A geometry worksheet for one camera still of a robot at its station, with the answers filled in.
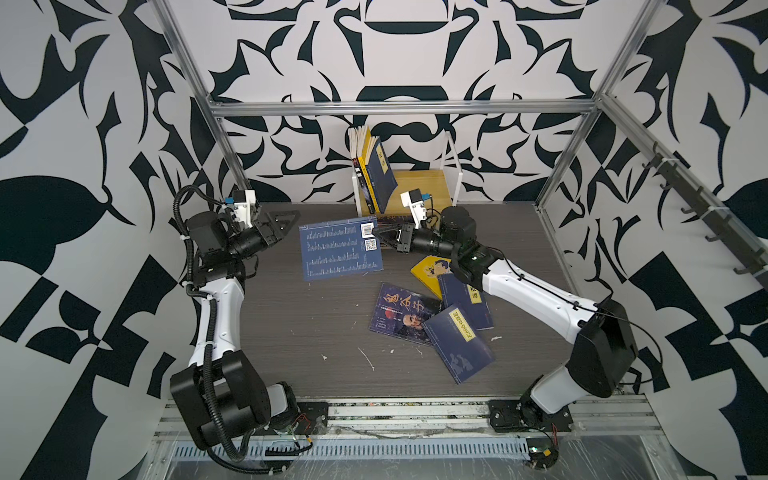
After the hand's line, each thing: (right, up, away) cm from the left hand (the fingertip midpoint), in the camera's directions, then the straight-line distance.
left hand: (296, 213), depth 72 cm
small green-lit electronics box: (+58, -56, -1) cm, 81 cm away
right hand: (+19, -5, -5) cm, 20 cm away
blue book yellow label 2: (+42, -36, +13) cm, 57 cm away
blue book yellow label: (+20, +13, +15) cm, 28 cm away
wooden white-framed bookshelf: (+39, +12, +34) cm, 53 cm away
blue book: (+11, -8, -4) cm, 14 cm away
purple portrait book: (+26, -28, +18) cm, 42 cm away
